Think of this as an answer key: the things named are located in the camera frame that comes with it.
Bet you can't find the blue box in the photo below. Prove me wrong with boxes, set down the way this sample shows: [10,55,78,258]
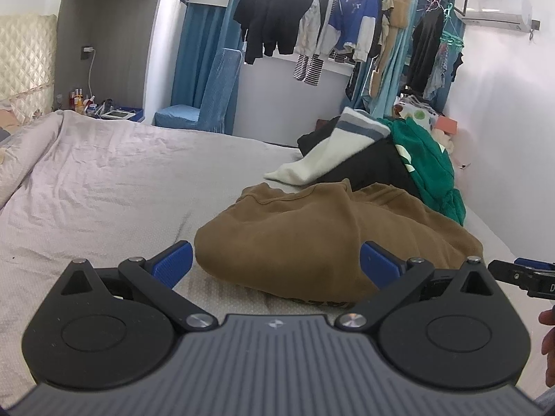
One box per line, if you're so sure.
[113,105,144,122]

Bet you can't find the brown hoodie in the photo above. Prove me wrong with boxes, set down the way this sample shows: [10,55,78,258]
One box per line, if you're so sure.
[194,179,484,310]

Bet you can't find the black white striped sock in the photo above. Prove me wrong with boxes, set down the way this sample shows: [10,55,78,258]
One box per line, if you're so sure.
[304,54,325,85]
[292,54,309,82]

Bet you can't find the blue white hanging jersey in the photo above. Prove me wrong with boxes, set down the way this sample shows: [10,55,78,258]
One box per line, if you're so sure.
[318,0,380,63]

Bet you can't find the cluster of cosmetic bottles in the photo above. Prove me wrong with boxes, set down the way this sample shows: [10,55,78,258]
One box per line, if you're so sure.
[69,88,97,115]

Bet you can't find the tan hanging garment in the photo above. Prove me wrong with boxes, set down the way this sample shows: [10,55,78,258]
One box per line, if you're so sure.
[368,0,412,98]

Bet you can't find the person's right hand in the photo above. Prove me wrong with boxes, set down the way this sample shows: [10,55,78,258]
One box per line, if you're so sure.
[538,310,555,388]

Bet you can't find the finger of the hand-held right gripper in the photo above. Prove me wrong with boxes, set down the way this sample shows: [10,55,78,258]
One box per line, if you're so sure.
[488,258,555,301]

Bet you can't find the black hanging dress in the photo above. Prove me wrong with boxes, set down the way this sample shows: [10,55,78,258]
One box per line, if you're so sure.
[405,9,447,93]

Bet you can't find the teal clothes hangers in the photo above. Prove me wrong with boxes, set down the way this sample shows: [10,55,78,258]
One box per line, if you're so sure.
[440,4,464,48]

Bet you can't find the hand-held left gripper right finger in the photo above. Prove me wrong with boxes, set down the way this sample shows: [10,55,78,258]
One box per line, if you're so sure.
[335,240,497,330]

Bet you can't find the white grey hanging jacket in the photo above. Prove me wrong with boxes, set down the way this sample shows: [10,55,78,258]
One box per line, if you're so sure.
[294,0,336,57]

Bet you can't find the green garment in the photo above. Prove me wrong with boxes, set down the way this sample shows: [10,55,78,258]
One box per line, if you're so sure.
[375,116,467,226]

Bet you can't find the blue covered chair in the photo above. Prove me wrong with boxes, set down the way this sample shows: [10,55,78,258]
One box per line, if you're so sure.
[154,47,244,135]

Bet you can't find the white grey striped sweater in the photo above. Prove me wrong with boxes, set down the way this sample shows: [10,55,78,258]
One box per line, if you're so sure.
[264,106,391,185]

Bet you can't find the white air conditioner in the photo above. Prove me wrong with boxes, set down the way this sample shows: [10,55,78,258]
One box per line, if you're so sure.
[463,0,540,33]

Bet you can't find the patterned hanging garment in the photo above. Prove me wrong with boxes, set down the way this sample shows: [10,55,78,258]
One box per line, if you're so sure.
[422,43,464,100]

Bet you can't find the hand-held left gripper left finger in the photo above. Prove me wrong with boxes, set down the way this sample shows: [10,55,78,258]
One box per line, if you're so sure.
[58,240,220,332]

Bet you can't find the black garment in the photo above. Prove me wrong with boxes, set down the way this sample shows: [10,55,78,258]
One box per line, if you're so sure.
[297,115,423,202]

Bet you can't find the pink box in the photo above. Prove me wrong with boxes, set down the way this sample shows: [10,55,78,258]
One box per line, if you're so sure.
[434,115,458,137]

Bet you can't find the black hanging jacket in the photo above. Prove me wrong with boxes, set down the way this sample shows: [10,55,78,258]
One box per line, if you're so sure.
[233,0,322,66]

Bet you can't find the patchwork pillow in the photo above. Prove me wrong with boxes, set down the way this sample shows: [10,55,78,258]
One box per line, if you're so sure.
[0,99,27,144]

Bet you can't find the polka dot cloth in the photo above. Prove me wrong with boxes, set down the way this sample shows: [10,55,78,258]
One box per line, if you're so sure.
[392,95,443,133]

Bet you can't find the cream quilted headboard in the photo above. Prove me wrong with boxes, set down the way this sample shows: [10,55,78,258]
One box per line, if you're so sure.
[0,14,58,122]

